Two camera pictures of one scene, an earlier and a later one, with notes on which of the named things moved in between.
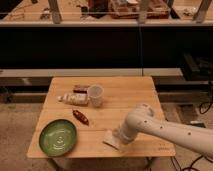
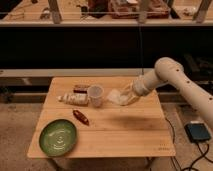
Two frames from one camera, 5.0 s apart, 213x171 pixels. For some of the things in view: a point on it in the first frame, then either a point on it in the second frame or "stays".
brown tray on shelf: [128, 9] stays
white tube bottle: [75, 99] stays
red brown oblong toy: [81, 117] stays
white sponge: [109, 138] -> [114, 96]
